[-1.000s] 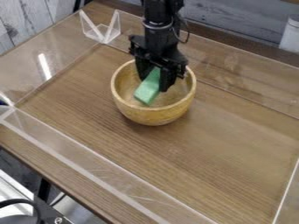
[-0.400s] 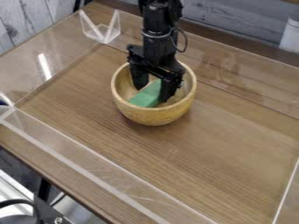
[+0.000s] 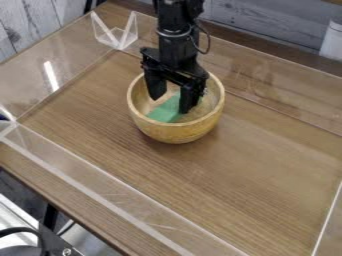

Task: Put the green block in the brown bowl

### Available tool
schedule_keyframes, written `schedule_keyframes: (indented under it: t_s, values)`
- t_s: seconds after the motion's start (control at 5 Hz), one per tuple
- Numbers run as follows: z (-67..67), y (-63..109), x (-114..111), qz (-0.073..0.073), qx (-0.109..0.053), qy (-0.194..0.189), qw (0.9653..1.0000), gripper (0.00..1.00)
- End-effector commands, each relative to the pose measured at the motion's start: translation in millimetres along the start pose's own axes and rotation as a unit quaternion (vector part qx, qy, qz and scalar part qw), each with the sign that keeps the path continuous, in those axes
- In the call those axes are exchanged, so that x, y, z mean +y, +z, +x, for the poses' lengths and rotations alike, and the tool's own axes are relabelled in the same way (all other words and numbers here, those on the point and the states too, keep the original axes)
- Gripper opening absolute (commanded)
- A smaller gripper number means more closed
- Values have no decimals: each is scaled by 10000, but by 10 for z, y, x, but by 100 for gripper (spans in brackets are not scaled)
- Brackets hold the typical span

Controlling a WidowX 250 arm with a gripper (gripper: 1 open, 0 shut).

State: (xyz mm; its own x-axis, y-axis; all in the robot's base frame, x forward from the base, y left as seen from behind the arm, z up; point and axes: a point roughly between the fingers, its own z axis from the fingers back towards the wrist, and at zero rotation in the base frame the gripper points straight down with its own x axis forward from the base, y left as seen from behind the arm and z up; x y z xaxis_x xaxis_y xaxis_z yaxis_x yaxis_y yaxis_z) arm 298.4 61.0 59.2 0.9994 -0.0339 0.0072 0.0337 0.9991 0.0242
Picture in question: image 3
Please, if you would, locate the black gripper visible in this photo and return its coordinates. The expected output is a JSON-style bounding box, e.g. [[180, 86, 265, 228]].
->
[[140, 31, 208, 114]]

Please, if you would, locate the green rectangular block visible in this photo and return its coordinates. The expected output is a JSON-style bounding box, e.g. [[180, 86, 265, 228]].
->
[[144, 91, 204, 124]]

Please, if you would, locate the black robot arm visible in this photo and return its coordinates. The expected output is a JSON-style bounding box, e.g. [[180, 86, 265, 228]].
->
[[140, 0, 210, 114]]

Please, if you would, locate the brown wooden bowl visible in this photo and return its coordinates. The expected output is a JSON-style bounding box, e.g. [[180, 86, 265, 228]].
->
[[127, 73, 226, 144]]

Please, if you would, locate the white cylindrical container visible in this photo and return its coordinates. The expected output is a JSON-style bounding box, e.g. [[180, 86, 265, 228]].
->
[[319, 18, 342, 61]]

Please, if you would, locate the black table leg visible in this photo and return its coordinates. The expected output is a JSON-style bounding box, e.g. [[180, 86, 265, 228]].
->
[[43, 204, 59, 230]]

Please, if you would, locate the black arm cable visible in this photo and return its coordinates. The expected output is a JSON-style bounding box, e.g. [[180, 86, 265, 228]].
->
[[190, 21, 211, 55]]

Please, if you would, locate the clear acrylic corner bracket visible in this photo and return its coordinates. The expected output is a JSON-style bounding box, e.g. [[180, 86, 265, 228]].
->
[[91, 11, 138, 51]]

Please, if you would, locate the clear acrylic tray wall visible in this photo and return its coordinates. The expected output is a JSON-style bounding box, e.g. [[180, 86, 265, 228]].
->
[[0, 17, 342, 256]]

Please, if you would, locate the black cable loop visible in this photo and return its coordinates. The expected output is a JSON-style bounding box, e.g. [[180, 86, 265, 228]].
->
[[0, 227, 48, 256]]

